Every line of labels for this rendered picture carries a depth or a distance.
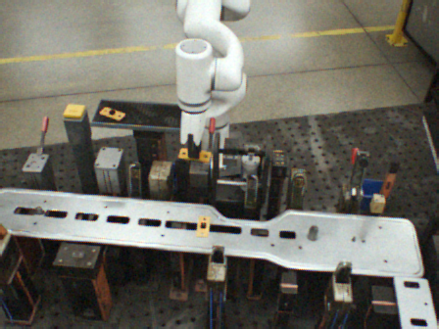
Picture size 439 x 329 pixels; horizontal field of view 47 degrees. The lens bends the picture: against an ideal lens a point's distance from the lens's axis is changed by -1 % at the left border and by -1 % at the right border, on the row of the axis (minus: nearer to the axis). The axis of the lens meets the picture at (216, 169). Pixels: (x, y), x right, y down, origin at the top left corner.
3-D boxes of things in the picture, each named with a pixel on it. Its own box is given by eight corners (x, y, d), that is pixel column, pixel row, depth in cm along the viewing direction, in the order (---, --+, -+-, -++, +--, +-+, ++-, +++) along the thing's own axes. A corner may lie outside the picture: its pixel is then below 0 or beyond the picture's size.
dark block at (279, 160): (262, 245, 193) (271, 164, 163) (263, 230, 198) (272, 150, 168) (275, 246, 192) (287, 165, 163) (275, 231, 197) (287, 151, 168)
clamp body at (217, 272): (199, 342, 164) (198, 283, 140) (204, 308, 173) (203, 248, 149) (227, 345, 164) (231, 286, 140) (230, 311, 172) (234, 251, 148)
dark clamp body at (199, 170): (185, 249, 191) (181, 177, 164) (190, 221, 201) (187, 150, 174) (214, 251, 191) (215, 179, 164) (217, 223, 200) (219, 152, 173)
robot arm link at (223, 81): (247, 14, 137) (241, 101, 121) (188, 10, 138) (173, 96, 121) (250, -14, 129) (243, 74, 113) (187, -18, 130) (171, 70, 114)
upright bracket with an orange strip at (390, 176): (357, 259, 188) (391, 163, 153) (357, 257, 189) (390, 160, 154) (365, 260, 188) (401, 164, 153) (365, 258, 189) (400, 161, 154)
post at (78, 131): (82, 205, 206) (61, 119, 175) (88, 191, 211) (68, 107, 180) (101, 207, 205) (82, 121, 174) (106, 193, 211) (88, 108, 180)
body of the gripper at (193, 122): (183, 86, 129) (184, 119, 137) (174, 111, 122) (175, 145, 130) (213, 89, 128) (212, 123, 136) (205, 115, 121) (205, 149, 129)
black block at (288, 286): (267, 346, 164) (275, 298, 143) (268, 316, 172) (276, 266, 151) (292, 349, 163) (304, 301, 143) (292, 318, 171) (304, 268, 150)
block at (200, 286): (194, 291, 178) (192, 241, 158) (199, 260, 187) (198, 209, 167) (210, 293, 177) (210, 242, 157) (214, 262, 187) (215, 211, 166)
